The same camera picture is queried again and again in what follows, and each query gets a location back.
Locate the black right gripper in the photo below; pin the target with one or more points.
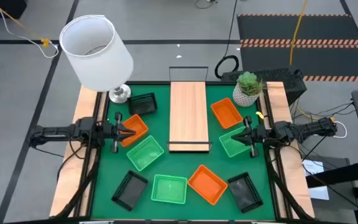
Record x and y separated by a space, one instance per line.
255 137

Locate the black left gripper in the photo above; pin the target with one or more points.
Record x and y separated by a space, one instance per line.
117 118

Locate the orange plastic basket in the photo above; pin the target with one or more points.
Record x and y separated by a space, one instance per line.
226 112
207 185
137 124

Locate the green plastic basket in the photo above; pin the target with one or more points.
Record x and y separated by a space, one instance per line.
169 189
233 147
145 153

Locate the black plastic basket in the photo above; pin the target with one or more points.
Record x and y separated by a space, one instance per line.
141 105
245 193
130 190

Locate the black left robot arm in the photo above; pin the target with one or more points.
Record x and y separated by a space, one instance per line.
54 132

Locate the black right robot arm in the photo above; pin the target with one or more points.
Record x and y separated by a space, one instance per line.
315 127

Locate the yellow tag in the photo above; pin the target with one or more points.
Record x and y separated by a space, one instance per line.
259 114

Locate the succulent in patterned pot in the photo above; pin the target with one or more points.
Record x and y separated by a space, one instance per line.
245 96

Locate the light wood side board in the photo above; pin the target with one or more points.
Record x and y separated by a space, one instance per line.
70 174
275 88

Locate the green table mat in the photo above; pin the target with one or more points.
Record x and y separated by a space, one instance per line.
179 161

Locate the white shade table lamp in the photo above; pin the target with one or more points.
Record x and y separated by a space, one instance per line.
104 68

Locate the black computer case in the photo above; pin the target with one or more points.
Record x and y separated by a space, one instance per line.
284 81

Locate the white paper sheet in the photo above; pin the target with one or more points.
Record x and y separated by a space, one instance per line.
312 168

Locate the black hazard-striped floor mat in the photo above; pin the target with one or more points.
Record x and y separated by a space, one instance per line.
300 28
322 62

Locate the black box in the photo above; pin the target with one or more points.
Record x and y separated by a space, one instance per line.
2 7

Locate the wooden shelf with black frame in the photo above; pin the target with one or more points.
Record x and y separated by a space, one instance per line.
188 115

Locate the black frame strut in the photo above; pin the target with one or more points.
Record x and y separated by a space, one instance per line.
283 186
82 186

